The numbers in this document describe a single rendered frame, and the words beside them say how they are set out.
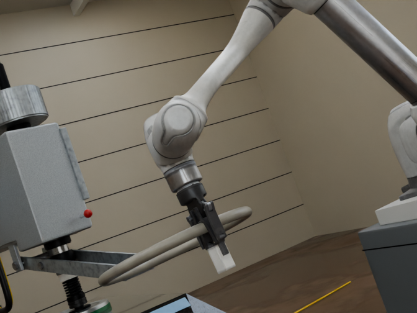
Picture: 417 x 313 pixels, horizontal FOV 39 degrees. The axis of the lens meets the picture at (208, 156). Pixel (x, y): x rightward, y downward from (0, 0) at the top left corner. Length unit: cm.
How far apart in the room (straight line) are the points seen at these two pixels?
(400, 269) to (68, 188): 119
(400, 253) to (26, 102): 137
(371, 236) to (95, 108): 609
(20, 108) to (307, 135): 644
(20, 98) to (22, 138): 14
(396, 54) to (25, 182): 131
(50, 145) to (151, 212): 544
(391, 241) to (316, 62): 618
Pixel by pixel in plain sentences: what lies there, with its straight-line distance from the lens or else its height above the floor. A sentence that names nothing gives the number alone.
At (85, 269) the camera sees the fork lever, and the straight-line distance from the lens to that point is 208.
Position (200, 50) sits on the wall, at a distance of 861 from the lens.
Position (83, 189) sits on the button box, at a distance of 228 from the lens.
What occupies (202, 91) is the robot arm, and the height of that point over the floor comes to 131.
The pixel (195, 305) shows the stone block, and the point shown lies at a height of 76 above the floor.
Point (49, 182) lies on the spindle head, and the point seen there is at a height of 131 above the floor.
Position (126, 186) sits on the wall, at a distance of 759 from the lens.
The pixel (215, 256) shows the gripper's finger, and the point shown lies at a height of 91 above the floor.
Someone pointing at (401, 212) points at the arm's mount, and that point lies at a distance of 186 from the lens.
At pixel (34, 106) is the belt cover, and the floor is 159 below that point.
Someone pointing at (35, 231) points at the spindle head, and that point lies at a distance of 219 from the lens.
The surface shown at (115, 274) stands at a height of 96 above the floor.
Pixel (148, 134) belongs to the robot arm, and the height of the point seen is 127.
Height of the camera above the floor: 106
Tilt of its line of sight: 4 degrees up
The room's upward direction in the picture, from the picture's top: 20 degrees counter-clockwise
